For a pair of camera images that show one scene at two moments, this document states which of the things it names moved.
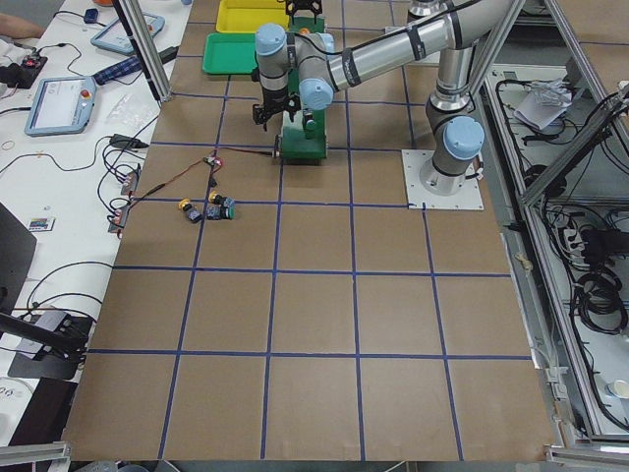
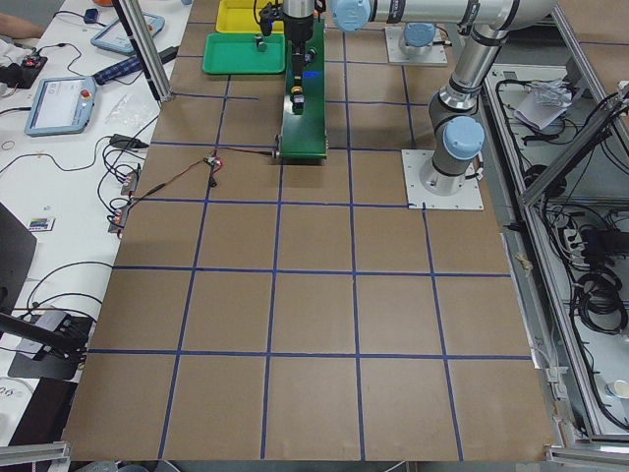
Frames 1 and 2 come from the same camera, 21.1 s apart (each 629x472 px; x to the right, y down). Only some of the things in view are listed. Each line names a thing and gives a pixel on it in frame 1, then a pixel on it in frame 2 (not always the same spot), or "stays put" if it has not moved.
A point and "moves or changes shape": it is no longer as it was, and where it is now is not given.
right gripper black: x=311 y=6 to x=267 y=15
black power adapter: x=168 y=54 stays put
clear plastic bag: x=130 y=111 stays put
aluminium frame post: x=137 y=25 stays put
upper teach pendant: x=59 y=105 stays put
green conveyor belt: x=295 y=143 stays put
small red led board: x=212 y=160 stays put
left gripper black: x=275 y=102 to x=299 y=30
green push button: x=309 y=121 moves or changes shape
